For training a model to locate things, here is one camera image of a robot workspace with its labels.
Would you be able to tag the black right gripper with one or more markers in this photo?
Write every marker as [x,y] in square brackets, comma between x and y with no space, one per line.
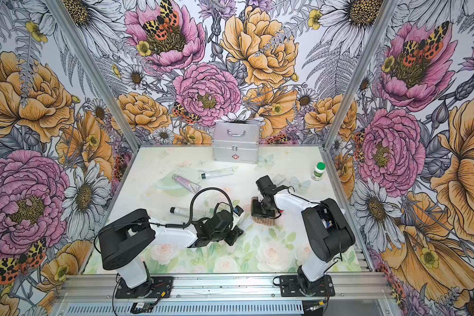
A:
[257,212]

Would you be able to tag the silver aluminium first aid case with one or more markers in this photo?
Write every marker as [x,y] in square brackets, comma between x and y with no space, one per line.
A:
[235,142]

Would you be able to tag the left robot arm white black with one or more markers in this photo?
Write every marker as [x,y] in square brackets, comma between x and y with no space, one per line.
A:
[122,241]

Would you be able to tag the white tube purple cap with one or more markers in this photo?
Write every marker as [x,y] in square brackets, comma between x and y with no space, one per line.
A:
[278,179]

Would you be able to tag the white slotted cable duct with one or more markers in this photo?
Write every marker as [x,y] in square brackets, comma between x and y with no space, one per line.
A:
[189,308]

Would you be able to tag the left aluminium corner post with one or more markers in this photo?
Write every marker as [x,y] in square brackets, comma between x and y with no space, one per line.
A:
[64,20]

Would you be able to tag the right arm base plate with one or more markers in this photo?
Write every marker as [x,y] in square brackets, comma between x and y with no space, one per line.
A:
[300,286]

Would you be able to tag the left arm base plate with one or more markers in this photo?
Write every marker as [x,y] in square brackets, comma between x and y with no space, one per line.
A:
[153,288]

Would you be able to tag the brown striped towel cloth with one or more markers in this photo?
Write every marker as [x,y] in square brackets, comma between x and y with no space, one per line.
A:
[259,220]

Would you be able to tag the purple metallic tube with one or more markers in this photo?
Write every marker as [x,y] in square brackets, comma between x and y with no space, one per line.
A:
[187,184]

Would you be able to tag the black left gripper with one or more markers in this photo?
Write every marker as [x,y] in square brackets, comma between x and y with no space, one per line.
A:
[234,236]

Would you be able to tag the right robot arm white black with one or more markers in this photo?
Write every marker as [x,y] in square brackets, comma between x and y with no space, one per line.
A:
[329,235]

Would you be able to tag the aluminium corner post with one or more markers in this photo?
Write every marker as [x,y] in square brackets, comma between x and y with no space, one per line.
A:
[368,52]
[64,20]

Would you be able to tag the white tube teal cap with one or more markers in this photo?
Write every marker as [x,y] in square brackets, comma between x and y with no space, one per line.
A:
[218,173]

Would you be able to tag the white bottle green cap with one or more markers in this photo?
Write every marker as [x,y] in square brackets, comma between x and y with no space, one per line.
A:
[318,171]

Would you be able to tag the white tube black cap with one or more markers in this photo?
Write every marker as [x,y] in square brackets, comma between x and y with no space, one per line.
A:
[245,223]

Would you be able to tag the aluminium front rail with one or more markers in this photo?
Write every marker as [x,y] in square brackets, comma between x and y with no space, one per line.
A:
[227,287]

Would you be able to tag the right aluminium corner post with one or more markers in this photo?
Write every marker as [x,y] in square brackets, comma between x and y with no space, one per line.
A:
[368,52]

